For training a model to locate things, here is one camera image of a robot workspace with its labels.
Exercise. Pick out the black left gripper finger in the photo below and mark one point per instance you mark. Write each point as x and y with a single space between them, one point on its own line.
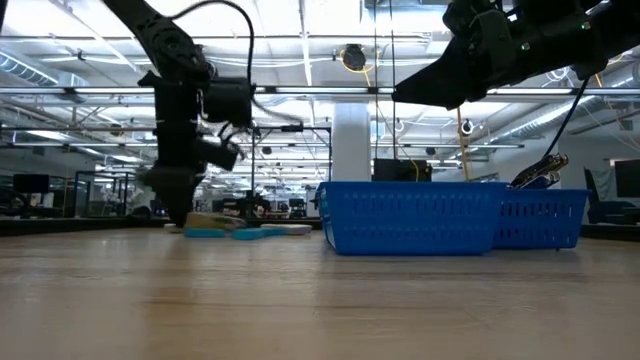
175 192

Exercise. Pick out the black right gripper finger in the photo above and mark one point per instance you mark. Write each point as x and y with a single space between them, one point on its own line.
445 80

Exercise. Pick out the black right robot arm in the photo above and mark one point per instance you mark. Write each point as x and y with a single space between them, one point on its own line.
625 25

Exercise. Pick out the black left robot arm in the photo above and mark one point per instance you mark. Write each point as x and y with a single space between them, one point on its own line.
165 40

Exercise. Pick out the black box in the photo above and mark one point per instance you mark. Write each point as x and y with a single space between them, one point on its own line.
400 170

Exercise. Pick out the white building column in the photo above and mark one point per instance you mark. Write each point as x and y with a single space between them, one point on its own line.
352 145

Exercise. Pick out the large blue plastic basket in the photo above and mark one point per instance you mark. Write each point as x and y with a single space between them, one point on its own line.
410 225

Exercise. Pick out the black monitor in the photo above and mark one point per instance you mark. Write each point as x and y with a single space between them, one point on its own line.
627 177

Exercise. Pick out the small blue plastic basket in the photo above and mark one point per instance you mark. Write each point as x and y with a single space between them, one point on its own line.
545 220

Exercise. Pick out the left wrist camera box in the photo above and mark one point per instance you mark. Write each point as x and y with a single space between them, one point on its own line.
220 155

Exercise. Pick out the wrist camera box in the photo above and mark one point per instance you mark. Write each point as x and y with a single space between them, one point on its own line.
220 155
475 15

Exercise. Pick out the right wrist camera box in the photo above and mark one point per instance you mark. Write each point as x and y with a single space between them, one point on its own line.
475 15

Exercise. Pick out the black aluminium table frame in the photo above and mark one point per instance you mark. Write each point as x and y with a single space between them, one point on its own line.
75 226

